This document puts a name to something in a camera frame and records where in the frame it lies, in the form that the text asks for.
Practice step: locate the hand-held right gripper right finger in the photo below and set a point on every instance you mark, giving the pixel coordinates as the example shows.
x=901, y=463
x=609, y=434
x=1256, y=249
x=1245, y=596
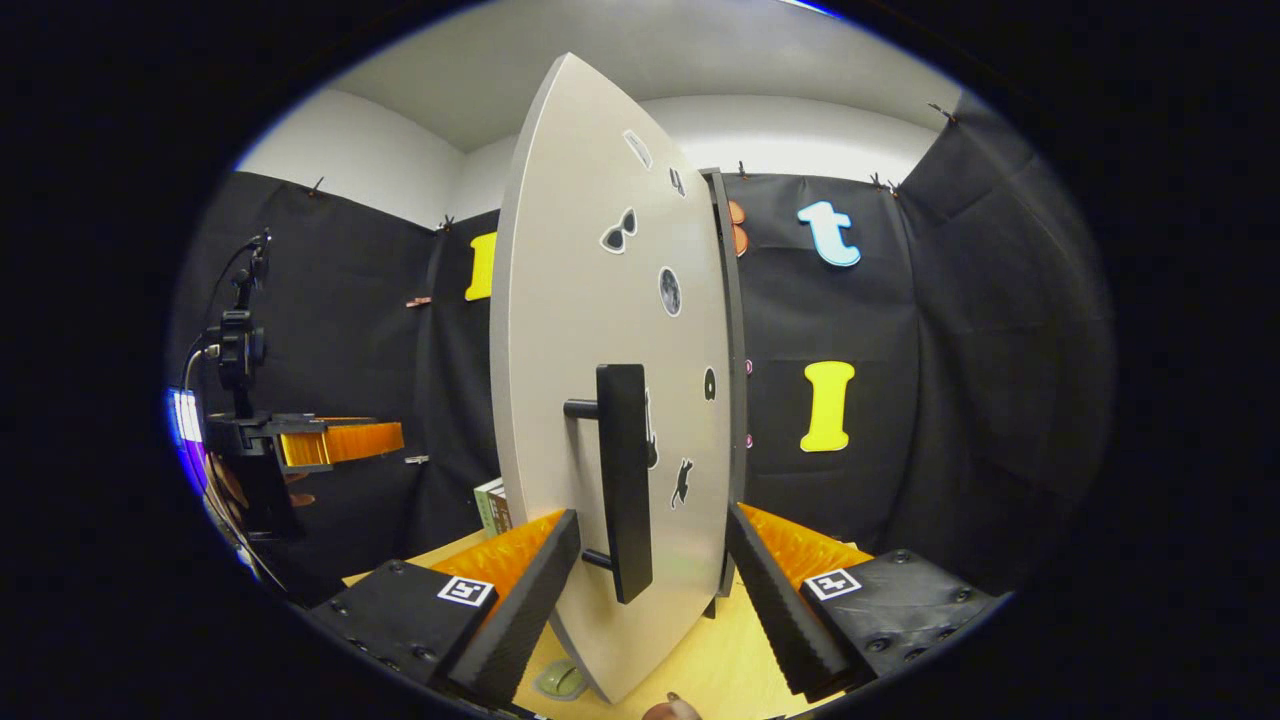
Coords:
x=780, y=610

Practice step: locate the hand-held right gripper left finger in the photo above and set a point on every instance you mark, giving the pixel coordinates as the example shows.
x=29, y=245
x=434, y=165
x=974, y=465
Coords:
x=520, y=610

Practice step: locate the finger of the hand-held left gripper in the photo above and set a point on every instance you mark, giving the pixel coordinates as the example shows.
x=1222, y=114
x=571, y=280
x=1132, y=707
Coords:
x=340, y=442

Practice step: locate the dark grey cabinet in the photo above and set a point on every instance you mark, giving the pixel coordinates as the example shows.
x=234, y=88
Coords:
x=738, y=400

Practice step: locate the beige cabinet door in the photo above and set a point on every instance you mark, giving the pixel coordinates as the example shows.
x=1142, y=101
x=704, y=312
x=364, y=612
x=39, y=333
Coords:
x=570, y=300

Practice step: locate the bright monitor screen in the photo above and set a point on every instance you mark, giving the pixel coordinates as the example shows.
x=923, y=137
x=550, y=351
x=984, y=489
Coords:
x=187, y=420

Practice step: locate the black backdrop cloth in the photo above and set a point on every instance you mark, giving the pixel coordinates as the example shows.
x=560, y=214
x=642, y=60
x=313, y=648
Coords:
x=950, y=400

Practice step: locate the row of black cloth clamps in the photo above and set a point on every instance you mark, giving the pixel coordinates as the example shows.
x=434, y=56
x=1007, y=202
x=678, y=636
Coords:
x=880, y=183

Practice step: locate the ceiling light strip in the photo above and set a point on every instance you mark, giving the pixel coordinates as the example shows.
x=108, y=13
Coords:
x=815, y=8

